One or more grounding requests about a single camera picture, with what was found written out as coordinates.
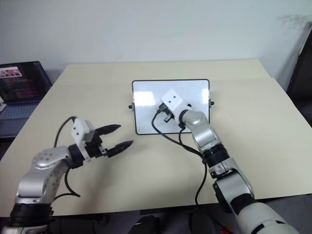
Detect black upright panel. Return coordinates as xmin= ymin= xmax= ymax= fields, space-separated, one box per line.
xmin=285 ymin=21 xmax=312 ymax=129

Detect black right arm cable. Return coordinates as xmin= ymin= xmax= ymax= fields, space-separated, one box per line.
xmin=151 ymin=104 xmax=234 ymax=234

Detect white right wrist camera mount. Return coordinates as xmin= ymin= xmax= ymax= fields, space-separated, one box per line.
xmin=161 ymin=89 xmax=193 ymax=118

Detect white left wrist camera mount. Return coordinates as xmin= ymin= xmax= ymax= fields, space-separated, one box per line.
xmin=71 ymin=118 xmax=96 ymax=162

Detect open blue laptop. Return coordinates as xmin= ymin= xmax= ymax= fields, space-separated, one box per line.
xmin=0 ymin=60 xmax=53 ymax=120

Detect dark rounded shape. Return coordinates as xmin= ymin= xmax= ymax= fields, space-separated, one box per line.
xmin=129 ymin=214 xmax=161 ymax=234

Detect black-framed tabletop whiteboard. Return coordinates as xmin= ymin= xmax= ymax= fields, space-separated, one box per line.
xmin=128 ymin=78 xmax=215 ymax=136

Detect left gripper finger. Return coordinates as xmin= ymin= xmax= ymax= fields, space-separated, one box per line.
xmin=95 ymin=124 xmax=121 ymax=137
xmin=106 ymin=140 xmax=134 ymax=158

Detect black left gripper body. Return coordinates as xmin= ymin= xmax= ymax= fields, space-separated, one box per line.
xmin=85 ymin=133 xmax=108 ymax=159

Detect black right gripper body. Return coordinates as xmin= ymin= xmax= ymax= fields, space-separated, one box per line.
xmin=161 ymin=108 xmax=175 ymax=123

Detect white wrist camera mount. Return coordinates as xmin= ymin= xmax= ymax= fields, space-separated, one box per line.
xmin=71 ymin=118 xmax=96 ymax=162
xmin=161 ymin=89 xmax=193 ymax=118

